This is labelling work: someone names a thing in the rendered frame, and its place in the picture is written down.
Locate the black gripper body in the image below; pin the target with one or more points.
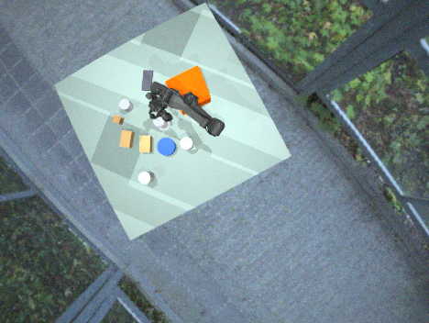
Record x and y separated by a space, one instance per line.
164 114

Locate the glass french press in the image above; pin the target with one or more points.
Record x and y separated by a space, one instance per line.
158 122

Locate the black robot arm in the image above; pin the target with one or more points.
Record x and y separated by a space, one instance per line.
188 104

